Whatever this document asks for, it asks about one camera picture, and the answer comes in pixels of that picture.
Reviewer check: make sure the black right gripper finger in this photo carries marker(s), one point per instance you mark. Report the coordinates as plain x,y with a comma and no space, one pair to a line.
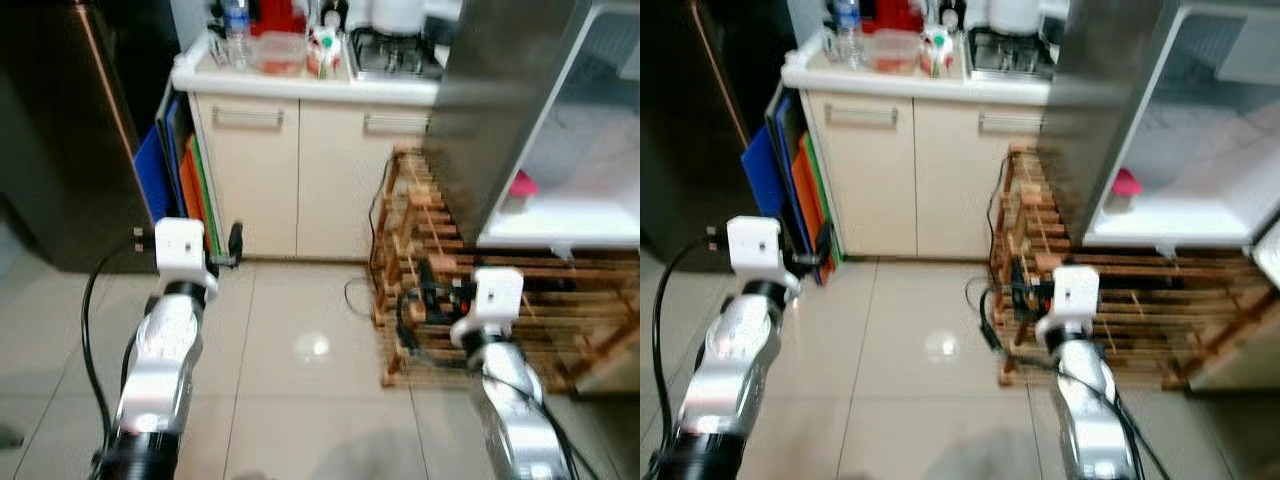
427,285
1018,283

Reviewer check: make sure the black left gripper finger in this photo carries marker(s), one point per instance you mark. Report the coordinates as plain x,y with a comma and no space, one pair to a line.
826,245
237,240

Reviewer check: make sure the grey mini fridge door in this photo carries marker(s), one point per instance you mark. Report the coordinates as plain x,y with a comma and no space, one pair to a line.
1265,255

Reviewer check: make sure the grey mini fridge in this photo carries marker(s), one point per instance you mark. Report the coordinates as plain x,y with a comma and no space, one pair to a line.
480,100
1095,100

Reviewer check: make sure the green board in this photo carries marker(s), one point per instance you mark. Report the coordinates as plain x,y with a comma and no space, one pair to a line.
203,190
817,175

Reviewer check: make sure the cream kitchen cabinet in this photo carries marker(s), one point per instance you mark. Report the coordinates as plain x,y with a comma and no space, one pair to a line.
930,190
320,190

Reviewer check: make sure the pink lid food container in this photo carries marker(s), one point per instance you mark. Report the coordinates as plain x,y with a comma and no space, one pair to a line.
522,185
1127,183

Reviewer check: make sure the wooden slatted rack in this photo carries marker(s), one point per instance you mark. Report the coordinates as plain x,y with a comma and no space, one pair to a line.
590,268
1200,270

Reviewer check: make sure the white kitchen countertop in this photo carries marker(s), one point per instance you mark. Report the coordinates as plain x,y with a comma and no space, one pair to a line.
900,88
290,88

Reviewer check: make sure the clear container red contents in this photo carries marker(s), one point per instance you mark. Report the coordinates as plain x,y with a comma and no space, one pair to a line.
890,55
280,58

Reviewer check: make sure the clear water bottle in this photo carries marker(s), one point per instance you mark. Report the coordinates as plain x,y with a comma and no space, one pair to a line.
237,40
847,40

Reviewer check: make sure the steel gas stove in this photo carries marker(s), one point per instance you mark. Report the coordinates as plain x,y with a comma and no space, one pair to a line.
1005,58
395,58

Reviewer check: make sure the red kitchen container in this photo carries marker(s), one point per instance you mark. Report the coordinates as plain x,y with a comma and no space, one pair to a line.
895,14
282,15

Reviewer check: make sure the white pot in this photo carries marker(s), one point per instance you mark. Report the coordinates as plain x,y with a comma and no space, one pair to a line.
398,15
1012,15

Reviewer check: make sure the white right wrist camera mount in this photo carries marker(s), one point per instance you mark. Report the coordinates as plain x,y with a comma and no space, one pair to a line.
495,300
1072,300

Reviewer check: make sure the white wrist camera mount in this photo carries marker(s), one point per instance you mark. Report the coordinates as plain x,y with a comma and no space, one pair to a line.
1072,300
755,250
180,245
495,300

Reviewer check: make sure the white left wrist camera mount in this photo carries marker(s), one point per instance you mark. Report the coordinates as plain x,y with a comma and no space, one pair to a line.
755,250
180,245

